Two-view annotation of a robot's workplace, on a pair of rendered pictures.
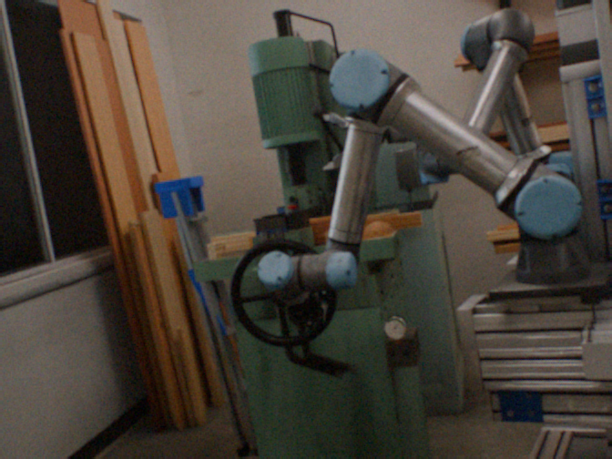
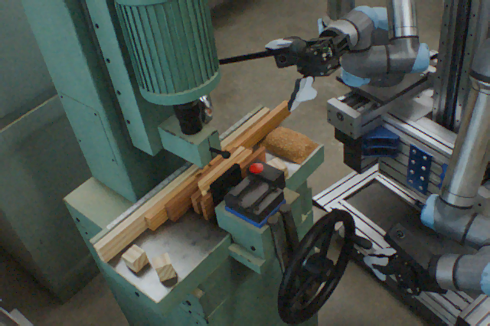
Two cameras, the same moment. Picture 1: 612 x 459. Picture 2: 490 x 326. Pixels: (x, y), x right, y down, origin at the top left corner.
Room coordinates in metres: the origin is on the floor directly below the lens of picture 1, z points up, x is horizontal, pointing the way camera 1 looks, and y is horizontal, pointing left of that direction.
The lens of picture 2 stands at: (1.56, 0.73, 1.74)
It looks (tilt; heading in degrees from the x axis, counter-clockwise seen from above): 41 degrees down; 302
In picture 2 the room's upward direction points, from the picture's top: 10 degrees counter-clockwise
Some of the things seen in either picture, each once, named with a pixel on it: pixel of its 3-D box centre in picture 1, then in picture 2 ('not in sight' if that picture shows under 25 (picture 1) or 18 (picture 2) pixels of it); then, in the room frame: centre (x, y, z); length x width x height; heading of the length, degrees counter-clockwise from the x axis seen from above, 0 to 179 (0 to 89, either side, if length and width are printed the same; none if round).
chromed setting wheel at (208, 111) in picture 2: not in sight; (194, 104); (2.23, -0.17, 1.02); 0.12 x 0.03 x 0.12; 165
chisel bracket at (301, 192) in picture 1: (303, 199); (190, 141); (2.16, -0.02, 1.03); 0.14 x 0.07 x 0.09; 165
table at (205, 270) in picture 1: (295, 257); (234, 213); (2.04, 0.03, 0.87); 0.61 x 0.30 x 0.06; 75
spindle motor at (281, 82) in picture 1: (283, 94); (164, 17); (2.14, -0.01, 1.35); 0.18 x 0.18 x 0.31
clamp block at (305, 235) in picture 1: (284, 246); (259, 214); (1.96, 0.06, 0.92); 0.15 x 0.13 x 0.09; 75
